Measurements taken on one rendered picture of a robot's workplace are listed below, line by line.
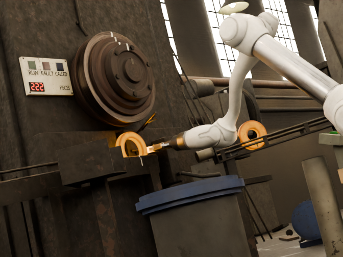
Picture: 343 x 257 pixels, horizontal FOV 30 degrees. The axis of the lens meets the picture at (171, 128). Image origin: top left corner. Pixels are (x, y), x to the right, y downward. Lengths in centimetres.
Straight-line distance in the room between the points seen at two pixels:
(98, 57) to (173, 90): 451
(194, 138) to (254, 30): 63
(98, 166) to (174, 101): 509
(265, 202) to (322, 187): 795
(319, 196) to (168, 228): 154
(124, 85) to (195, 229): 141
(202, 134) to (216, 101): 816
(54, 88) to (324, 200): 139
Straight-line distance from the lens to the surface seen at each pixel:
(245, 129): 336
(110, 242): 254
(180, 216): 173
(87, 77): 300
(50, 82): 303
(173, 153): 324
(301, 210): 486
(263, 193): 1112
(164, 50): 764
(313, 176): 319
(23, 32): 307
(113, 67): 301
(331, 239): 319
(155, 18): 776
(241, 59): 278
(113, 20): 350
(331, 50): 557
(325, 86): 241
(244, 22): 255
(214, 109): 1108
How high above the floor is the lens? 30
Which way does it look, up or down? 9 degrees up
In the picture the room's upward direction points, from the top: 13 degrees counter-clockwise
